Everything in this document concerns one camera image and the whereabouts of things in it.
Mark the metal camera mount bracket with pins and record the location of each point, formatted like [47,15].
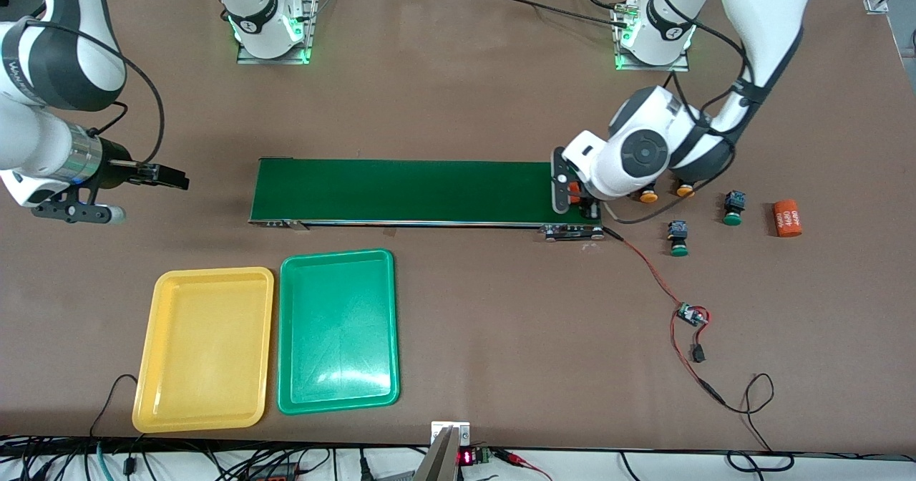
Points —
[451,434]

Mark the yellow mushroom push button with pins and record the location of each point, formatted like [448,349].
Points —
[685,192]
[648,197]

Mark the green conveyor belt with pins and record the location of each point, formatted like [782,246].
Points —
[429,191]

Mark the red digit display module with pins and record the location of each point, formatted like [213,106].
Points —
[466,457]

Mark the green plastic tray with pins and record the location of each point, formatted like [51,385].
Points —
[336,338]

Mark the red clip lead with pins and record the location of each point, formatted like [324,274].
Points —
[515,458]

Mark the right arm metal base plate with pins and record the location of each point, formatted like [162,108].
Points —
[313,23]

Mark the yellow plastic tray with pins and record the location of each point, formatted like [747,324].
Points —
[204,352]

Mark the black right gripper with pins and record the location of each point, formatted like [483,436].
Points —
[114,167]

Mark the small black circuit board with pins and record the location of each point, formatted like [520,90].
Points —
[691,315]

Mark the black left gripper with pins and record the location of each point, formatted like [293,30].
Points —
[591,207]

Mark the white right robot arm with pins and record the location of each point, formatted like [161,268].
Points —
[36,130]

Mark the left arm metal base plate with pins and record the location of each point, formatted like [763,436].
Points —
[680,62]

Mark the green mushroom push button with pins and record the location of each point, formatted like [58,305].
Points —
[733,207]
[678,237]

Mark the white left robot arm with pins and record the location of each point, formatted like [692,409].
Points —
[644,152]

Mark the orange cylinder printed 4680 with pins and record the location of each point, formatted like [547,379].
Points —
[787,217]
[575,198]

